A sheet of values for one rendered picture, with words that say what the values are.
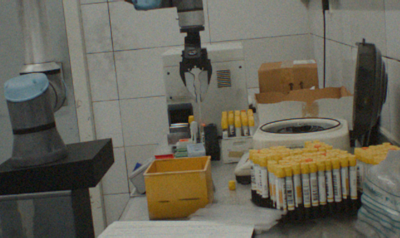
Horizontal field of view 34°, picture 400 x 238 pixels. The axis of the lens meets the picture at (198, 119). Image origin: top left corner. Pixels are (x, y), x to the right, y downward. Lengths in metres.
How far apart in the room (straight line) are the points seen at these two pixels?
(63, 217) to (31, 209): 0.09
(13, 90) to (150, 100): 1.83
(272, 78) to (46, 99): 1.06
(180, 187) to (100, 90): 2.24
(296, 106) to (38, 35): 0.76
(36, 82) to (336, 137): 0.79
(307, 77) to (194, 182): 1.26
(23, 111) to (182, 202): 0.58
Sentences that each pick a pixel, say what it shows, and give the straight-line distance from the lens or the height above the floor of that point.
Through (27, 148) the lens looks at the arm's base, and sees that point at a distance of 1.78.
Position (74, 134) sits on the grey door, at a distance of 3.58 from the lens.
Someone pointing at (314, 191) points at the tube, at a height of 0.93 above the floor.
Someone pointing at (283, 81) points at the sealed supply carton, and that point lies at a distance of 2.56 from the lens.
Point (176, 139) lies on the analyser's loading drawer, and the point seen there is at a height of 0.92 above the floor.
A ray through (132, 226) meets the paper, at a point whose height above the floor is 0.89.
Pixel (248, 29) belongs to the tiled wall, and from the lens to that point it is 3.48.
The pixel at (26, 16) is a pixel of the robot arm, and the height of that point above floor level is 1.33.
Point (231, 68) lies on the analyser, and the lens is 2.17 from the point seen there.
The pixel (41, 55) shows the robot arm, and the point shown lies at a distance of 1.91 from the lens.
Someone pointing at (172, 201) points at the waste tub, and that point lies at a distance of 1.39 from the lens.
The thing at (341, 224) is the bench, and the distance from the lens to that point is 1.30.
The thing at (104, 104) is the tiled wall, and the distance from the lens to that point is 3.58.
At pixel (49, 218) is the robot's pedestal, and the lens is 1.78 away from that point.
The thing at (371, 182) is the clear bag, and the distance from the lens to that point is 1.17.
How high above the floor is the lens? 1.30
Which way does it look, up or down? 9 degrees down
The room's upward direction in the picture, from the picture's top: 5 degrees counter-clockwise
